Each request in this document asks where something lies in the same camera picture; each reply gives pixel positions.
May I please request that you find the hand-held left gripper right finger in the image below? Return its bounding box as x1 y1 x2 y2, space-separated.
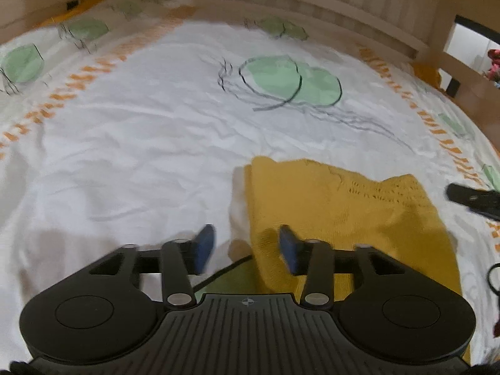
278 225 419 308

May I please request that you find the wooden bed frame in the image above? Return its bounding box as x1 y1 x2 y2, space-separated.
0 0 500 141

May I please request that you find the mustard yellow knit sweater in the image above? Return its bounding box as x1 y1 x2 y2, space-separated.
244 156 464 302

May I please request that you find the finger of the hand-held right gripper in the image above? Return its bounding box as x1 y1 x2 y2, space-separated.
446 182 500 220

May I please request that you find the pile of colourful clothes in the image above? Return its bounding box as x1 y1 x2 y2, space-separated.
487 48 500 83

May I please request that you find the white leaf-print bedsheet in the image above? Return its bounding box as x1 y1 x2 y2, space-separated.
0 0 500 364

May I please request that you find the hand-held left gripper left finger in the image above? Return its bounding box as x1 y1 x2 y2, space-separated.
76 224 217 308

